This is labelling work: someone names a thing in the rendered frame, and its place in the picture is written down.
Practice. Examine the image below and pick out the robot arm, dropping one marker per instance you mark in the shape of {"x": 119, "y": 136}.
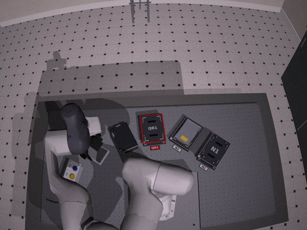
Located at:
{"x": 154, "y": 185}

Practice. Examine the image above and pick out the dark grey work table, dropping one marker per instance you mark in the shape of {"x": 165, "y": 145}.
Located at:
{"x": 239, "y": 189}

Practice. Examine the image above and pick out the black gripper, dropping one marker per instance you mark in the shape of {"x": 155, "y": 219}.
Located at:
{"x": 84, "y": 156}

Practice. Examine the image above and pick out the white control panel with four buttons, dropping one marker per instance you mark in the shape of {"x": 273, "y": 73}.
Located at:
{"x": 73, "y": 171}

